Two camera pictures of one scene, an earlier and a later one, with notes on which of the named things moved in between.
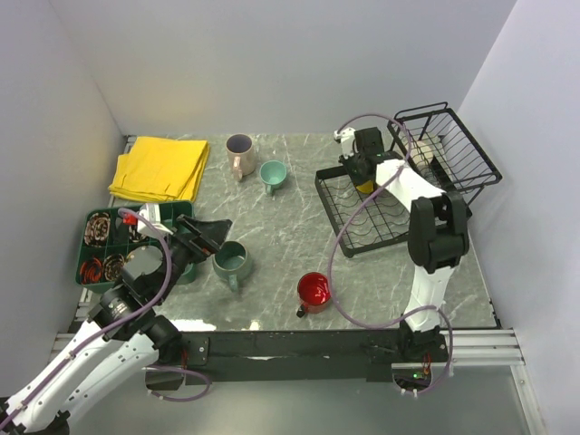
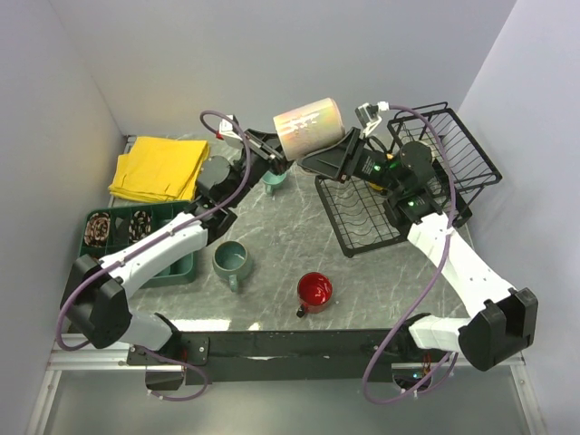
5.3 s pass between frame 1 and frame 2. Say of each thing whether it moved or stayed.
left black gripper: moved
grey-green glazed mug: stayed
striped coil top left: stayed
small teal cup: stayed
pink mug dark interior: moved
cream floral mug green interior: stayed
